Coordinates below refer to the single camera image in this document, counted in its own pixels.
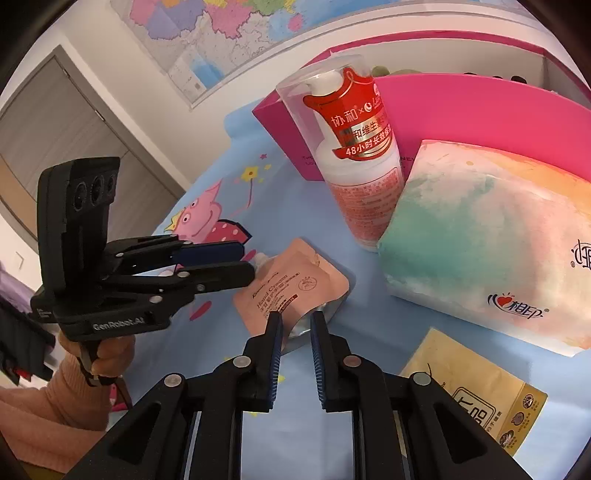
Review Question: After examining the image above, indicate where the pastel tissue pack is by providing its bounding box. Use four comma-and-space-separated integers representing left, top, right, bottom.
376, 138, 591, 358

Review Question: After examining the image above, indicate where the person's left hand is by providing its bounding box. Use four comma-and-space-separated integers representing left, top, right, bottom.
58, 329, 137, 386

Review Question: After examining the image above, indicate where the grey door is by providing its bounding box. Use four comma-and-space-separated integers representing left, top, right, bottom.
0, 44, 190, 241

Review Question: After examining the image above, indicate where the pink storage box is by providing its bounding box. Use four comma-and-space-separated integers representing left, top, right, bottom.
252, 31, 591, 185

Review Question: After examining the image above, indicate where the blue cartoon printed bedsheet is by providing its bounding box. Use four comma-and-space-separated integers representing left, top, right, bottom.
111, 99, 591, 480

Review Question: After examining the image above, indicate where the white lotion bottle red label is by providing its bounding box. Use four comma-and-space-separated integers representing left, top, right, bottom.
276, 53, 408, 253

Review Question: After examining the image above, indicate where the pink hand cream pouch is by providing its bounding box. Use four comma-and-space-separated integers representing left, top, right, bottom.
232, 237, 350, 354

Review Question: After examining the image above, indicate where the colourful wall map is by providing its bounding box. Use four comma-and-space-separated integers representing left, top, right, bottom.
110, 0, 513, 110

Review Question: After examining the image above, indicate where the yellow tissue pack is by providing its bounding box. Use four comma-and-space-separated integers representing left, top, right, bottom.
398, 327, 549, 457

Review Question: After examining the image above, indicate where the purple cloth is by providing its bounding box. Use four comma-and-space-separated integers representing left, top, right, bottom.
0, 261, 44, 315

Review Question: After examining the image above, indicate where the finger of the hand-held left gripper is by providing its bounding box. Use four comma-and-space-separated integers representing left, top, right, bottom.
106, 234, 245, 278
110, 261, 256, 302

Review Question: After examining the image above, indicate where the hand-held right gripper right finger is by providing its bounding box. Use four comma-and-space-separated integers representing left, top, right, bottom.
310, 311, 532, 480

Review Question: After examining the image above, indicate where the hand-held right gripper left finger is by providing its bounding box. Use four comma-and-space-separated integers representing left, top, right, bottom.
62, 311, 283, 480

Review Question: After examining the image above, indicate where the person's left forearm pink sleeve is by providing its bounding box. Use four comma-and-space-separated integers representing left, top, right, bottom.
0, 353, 116, 474

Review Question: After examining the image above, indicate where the green plush toy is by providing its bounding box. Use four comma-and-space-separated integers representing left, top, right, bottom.
372, 65, 426, 80

